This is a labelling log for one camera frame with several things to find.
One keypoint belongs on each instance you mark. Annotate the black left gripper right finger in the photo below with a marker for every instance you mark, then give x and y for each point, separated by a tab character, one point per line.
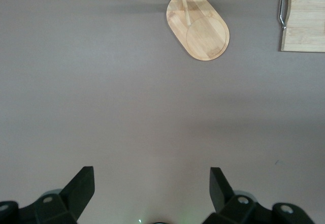
223	198

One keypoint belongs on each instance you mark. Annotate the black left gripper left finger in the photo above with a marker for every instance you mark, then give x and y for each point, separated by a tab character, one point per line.
76	196

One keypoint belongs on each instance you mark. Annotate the brown table cover sheet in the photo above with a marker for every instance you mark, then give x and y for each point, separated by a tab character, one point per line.
127	107

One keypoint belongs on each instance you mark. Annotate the wooden mug tree stand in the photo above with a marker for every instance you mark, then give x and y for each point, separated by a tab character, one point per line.
203	36

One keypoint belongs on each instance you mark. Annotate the wooden cutting board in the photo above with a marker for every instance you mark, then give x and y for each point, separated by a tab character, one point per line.
304	18

